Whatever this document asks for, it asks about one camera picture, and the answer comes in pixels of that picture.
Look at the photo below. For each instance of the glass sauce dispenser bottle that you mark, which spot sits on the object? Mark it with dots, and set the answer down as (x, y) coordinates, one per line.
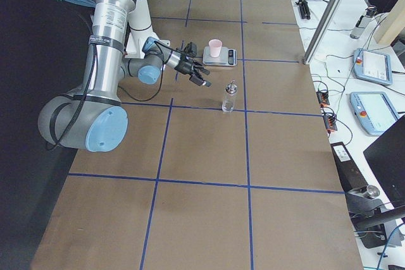
(229, 97)

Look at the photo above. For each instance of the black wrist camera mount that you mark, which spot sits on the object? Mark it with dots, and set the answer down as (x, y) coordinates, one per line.
(190, 50)

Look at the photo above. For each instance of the black monitor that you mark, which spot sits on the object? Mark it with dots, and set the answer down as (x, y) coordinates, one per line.
(385, 157)

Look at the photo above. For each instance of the near teach pendant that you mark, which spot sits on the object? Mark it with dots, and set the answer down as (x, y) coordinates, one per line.
(374, 111)

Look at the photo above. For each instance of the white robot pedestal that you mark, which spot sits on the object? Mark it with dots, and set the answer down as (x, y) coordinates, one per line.
(140, 24)

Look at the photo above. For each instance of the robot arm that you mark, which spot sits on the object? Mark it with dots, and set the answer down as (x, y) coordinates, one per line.
(122, 44)

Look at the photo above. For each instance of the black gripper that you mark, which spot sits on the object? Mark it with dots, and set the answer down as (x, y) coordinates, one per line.
(184, 66)

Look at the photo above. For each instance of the black box with label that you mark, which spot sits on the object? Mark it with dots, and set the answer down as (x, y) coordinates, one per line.
(349, 174)

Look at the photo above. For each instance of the aluminium frame post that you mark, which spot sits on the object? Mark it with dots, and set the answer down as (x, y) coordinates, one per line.
(321, 30)

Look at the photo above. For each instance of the far teach pendant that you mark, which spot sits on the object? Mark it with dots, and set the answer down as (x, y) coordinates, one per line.
(373, 66)

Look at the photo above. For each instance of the teach pendant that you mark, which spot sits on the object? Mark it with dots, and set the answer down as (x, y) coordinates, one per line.
(373, 66)
(374, 111)

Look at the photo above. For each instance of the black folded tripod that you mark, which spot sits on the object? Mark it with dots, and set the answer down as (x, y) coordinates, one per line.
(304, 11)

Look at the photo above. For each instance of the digital kitchen scale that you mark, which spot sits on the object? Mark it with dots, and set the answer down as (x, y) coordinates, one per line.
(227, 57)

